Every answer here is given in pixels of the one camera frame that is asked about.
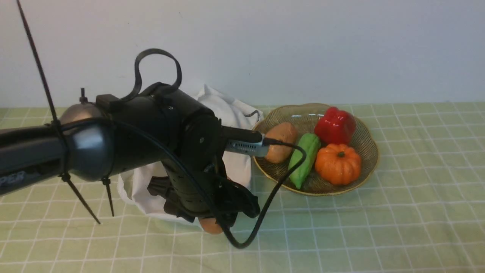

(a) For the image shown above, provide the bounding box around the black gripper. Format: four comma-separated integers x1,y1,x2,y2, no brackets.
147,158,261,227

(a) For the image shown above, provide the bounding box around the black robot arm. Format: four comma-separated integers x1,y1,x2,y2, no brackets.
1,83,262,226

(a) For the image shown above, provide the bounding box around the white cloth bag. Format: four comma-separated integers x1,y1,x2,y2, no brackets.
117,85,264,224

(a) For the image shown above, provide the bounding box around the brown potato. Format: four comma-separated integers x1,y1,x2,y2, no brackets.
264,122,299,164

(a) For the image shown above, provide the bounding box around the green bitter gourd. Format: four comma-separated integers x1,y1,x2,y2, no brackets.
289,133,321,190

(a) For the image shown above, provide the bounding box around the orange mini pumpkin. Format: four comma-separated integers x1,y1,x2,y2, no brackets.
314,144,361,185

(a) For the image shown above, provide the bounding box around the red bell pepper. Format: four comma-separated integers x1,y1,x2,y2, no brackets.
314,107,357,145

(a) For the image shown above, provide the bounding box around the green checkered tablecloth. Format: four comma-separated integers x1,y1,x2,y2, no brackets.
0,101,485,273

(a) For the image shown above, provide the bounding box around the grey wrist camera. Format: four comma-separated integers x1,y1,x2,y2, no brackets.
221,126,269,157

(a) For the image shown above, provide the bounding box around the gold wire basket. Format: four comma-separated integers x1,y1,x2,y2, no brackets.
254,103,380,196

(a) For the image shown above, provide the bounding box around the black cable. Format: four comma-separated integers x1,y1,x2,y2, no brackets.
57,118,307,249

